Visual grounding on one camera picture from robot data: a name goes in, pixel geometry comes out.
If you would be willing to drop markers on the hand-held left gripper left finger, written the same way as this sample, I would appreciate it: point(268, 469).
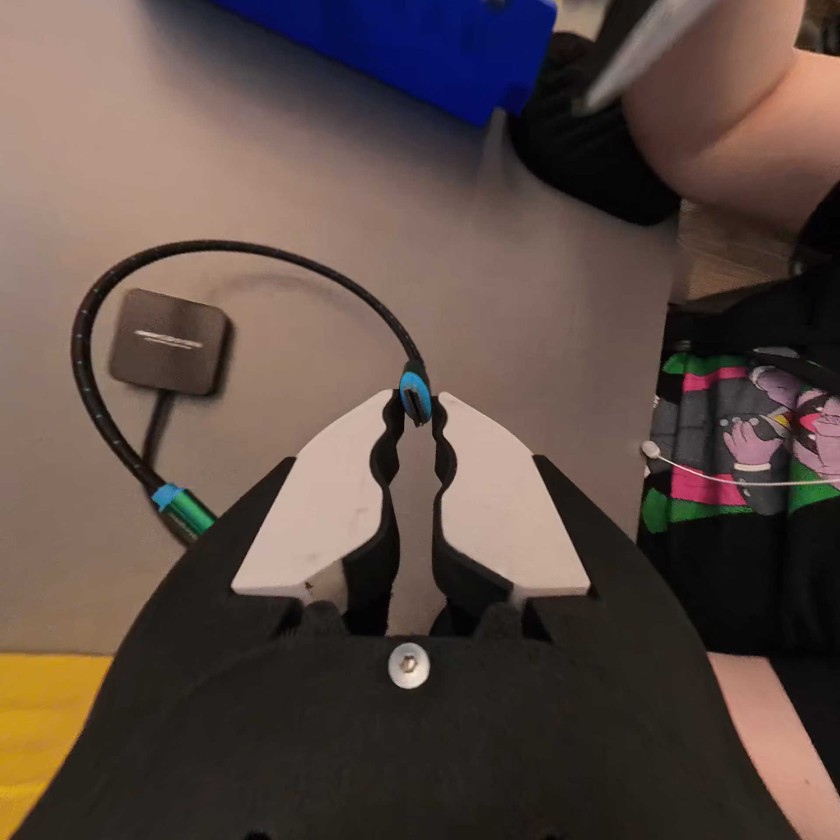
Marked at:
point(321, 505)

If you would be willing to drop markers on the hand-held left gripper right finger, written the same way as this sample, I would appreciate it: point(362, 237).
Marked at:
point(505, 512)

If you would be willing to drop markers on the blue plastic bin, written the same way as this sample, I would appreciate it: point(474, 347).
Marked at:
point(394, 46)

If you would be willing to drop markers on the grey square hdmi adapter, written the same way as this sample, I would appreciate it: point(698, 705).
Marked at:
point(170, 341)

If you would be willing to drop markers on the person's left forearm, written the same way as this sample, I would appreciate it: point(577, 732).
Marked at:
point(787, 754)

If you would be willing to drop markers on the person's right forearm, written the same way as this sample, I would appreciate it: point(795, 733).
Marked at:
point(735, 144)

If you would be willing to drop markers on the person's black printed shirt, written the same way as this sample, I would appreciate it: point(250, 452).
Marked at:
point(722, 590)

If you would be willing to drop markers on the yellow plastic bin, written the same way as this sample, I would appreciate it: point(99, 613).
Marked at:
point(46, 741)

